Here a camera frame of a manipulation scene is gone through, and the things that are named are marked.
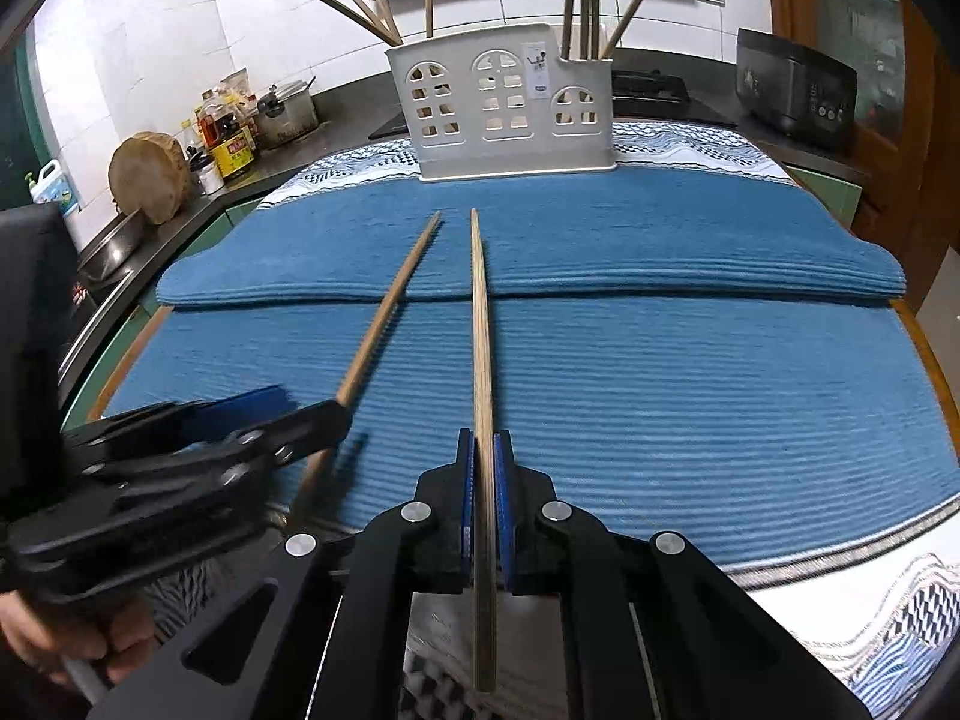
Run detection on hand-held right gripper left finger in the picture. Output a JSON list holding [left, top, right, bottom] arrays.
[[90, 427, 475, 720]]

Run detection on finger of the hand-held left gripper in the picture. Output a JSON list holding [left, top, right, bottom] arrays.
[[64, 386, 291, 460], [103, 399, 353, 512]]

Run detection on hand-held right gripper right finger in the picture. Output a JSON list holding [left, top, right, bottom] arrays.
[[495, 429, 880, 720]]

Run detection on white plastic utensil holder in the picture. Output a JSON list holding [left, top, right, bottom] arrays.
[[385, 24, 617, 182]]

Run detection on person's left hand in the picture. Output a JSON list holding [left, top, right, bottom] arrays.
[[0, 577, 157, 691]]

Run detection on steel wok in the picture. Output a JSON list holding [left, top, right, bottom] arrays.
[[77, 208, 145, 282]]

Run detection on white detergent jug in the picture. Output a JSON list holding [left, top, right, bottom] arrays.
[[22, 159, 82, 220]]

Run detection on blue ribbed mat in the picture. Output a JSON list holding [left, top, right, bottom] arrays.
[[157, 165, 905, 305], [101, 292, 960, 571]]

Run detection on round wooden cutting board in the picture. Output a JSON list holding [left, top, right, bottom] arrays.
[[109, 133, 190, 226]]

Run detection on small white seasoning bottle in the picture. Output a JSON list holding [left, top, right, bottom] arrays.
[[187, 150, 224, 196]]

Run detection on yellow label sauce bottle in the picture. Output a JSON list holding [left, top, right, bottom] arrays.
[[212, 120, 257, 179]]

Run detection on dark sauce bottle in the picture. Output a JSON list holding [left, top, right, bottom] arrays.
[[199, 101, 237, 147]]

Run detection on metal cooking pot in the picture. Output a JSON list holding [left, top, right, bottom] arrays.
[[255, 77, 320, 149]]

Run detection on blue white patterned cloth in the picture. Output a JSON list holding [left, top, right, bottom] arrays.
[[142, 120, 960, 720]]

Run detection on black gas stove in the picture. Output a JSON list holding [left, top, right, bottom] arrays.
[[367, 69, 734, 140]]

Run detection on black rice cooker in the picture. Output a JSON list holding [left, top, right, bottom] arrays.
[[736, 28, 857, 152]]

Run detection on wooden glass door cabinet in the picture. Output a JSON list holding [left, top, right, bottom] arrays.
[[765, 0, 953, 308]]

